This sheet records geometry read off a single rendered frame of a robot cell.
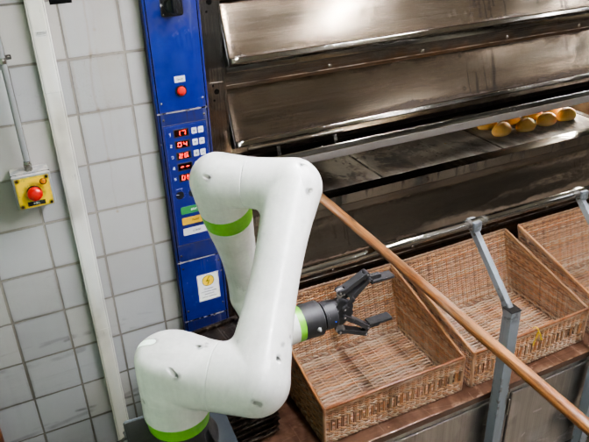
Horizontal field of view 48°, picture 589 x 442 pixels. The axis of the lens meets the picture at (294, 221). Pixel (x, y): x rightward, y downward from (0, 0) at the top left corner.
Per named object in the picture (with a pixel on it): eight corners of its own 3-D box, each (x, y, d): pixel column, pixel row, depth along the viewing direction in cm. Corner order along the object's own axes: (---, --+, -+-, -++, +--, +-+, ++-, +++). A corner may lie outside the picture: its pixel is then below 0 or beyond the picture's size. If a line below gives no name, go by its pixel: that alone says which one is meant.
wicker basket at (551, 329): (391, 317, 269) (394, 260, 256) (498, 280, 290) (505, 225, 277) (470, 390, 230) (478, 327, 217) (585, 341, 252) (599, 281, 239)
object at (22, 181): (16, 202, 185) (8, 169, 180) (53, 194, 188) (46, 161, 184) (18, 212, 179) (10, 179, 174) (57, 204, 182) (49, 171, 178)
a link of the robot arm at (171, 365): (210, 451, 122) (201, 372, 113) (133, 438, 126) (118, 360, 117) (232, 402, 133) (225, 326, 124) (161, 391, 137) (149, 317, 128)
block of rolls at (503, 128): (415, 101, 326) (415, 90, 323) (491, 86, 343) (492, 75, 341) (499, 139, 277) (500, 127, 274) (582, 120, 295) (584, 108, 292)
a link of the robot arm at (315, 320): (309, 349, 165) (308, 319, 161) (290, 324, 175) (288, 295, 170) (330, 342, 167) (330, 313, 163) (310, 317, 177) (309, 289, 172)
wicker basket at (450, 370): (263, 360, 248) (259, 299, 235) (389, 317, 269) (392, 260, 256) (322, 448, 209) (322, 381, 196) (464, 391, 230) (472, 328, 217)
